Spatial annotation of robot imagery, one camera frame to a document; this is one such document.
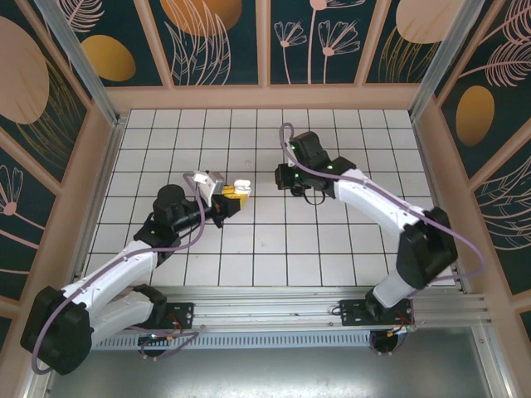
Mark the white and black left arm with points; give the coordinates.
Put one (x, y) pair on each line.
(112, 273)

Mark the aluminium extrusion post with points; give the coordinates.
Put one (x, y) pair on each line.
(89, 74)
(435, 62)

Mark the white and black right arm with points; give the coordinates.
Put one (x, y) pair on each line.
(373, 199)

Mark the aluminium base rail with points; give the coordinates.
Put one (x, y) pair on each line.
(265, 307)

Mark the glossy earbud charging case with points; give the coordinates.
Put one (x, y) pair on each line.
(242, 186)

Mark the aluminium side rail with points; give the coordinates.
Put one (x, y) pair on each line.
(103, 195)
(429, 174)

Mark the grey metal sheet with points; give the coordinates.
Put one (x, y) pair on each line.
(265, 373)

